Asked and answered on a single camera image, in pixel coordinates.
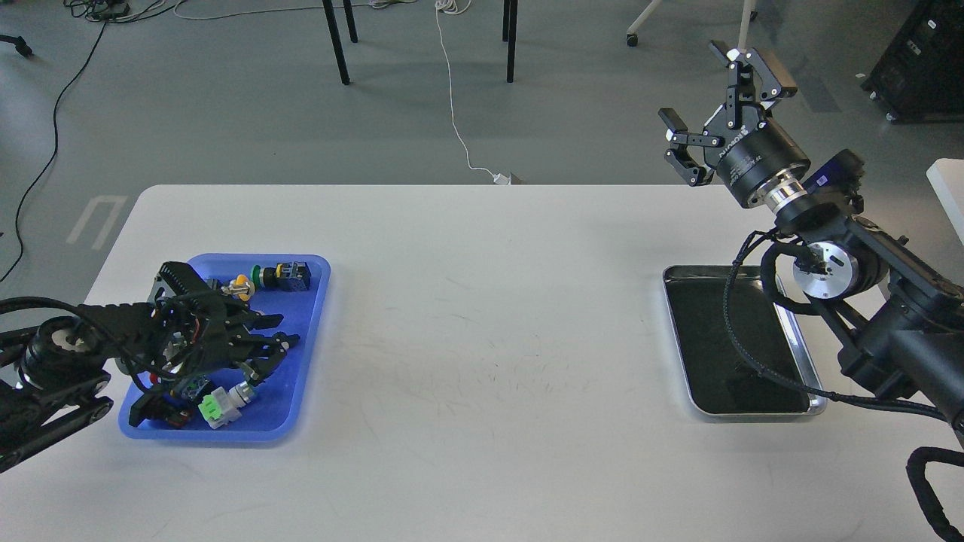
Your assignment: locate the black table leg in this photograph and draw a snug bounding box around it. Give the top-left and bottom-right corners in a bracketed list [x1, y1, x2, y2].
[502, 0, 519, 84]
[322, 0, 358, 86]

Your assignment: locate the white green switch module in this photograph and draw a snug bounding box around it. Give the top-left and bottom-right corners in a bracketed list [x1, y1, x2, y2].
[197, 382, 256, 430]

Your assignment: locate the black table leg left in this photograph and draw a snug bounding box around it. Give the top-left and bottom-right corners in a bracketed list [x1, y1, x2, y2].
[322, 0, 358, 86]

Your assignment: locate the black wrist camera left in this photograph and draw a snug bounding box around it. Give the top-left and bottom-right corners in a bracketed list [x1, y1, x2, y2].
[148, 261, 213, 303]

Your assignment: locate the white chair base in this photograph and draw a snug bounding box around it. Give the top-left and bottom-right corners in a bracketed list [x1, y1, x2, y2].
[624, 1, 758, 71]

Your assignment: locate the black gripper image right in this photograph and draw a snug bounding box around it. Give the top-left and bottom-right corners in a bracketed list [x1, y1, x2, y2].
[657, 39, 813, 210]

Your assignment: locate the green push button switch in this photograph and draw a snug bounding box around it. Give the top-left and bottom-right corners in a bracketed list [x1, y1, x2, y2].
[250, 261, 311, 292]

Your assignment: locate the black table leg right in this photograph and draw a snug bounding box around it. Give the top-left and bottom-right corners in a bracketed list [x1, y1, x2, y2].
[502, 0, 519, 84]

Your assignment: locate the blue plastic tray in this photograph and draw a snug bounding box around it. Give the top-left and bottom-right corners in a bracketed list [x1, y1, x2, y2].
[117, 253, 331, 446]

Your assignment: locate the white cable on floor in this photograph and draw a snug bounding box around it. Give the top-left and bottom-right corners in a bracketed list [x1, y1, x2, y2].
[433, 0, 511, 185]

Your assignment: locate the red emergency stop button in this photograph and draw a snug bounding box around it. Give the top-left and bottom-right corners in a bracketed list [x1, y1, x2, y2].
[127, 374, 215, 429]

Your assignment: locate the yellow push button switch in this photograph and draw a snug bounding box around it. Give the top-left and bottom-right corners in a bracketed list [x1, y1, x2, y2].
[206, 274, 256, 302]

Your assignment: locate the silver metal tray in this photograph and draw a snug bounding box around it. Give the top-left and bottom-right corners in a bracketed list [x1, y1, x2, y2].
[662, 265, 827, 422]

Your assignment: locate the black equipment case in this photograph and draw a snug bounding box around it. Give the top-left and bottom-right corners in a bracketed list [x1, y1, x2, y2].
[861, 1, 963, 123]

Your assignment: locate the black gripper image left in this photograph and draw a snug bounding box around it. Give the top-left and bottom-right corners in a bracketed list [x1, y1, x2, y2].
[147, 297, 302, 388]

